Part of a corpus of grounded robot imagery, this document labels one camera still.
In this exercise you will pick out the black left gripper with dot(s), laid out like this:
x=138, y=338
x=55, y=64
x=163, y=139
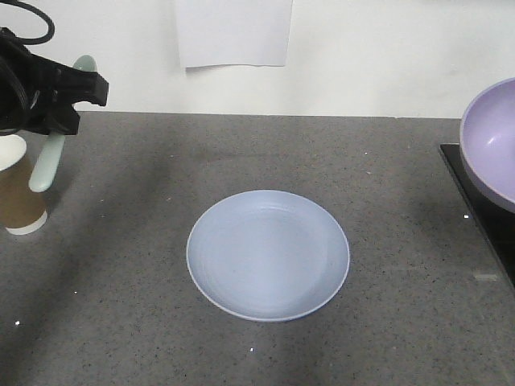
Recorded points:
x=17, y=64

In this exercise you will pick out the mint green plastic spoon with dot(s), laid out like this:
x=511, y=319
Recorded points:
x=46, y=165

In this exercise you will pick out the purple plastic bowl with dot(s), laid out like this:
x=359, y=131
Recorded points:
x=486, y=143

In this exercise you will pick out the brown paper cup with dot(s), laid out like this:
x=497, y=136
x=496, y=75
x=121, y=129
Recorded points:
x=22, y=210

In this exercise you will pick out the light blue round plate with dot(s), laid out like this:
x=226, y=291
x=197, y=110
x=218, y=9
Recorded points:
x=268, y=256

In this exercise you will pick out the black induction cooktop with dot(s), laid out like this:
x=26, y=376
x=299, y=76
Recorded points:
x=495, y=223

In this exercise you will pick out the white paper sheet on wall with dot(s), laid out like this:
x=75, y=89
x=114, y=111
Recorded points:
x=219, y=33

